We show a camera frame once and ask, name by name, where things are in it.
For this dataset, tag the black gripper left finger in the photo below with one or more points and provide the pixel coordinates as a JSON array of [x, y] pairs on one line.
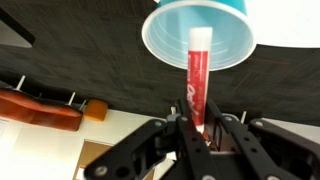
[[150, 150]]

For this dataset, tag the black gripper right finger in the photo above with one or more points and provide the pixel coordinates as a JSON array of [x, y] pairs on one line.
[[266, 150]]

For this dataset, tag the red Expo marker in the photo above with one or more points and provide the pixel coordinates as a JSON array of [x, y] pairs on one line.
[[198, 66]]

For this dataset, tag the light blue plastic cup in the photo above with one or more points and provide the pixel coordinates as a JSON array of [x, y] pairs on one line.
[[166, 33]]

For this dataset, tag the orange square stool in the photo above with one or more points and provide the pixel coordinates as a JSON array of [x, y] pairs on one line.
[[96, 110]]

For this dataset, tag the white sofa leg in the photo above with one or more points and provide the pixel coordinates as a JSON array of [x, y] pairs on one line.
[[71, 99], [20, 83], [82, 105]]

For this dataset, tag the orange patterned sofa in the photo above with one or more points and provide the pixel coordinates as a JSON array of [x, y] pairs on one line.
[[33, 110]]

